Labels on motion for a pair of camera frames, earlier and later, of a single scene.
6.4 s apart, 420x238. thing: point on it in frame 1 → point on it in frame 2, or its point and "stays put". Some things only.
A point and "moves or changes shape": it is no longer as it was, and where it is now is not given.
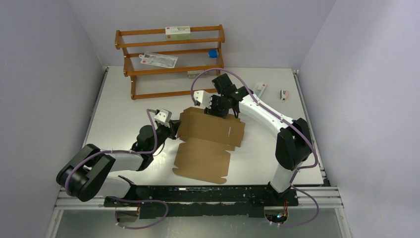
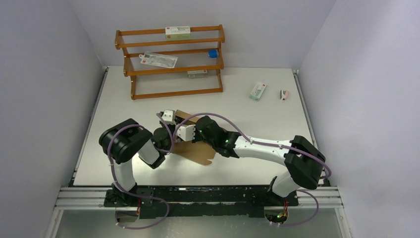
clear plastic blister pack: [157, 59] stays put
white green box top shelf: [178, 32] stays put
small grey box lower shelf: [194, 74] stays put
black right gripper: [212, 111] → [196, 138]
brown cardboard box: [204, 156] moves or changes shape
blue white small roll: [213, 53] stays put
